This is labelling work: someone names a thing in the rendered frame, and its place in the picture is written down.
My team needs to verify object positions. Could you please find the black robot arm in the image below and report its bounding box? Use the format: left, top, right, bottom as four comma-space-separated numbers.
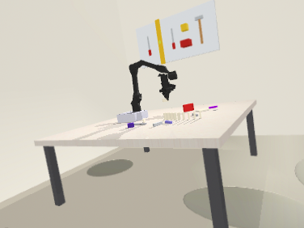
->
129, 60, 177, 112

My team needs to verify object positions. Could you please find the red rectangular block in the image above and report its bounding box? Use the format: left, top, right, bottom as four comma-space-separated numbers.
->
183, 103, 194, 112

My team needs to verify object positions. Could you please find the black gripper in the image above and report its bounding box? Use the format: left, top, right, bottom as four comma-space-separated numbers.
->
159, 81, 174, 101

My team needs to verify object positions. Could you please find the purple cube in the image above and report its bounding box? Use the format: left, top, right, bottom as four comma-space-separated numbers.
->
127, 123, 134, 128

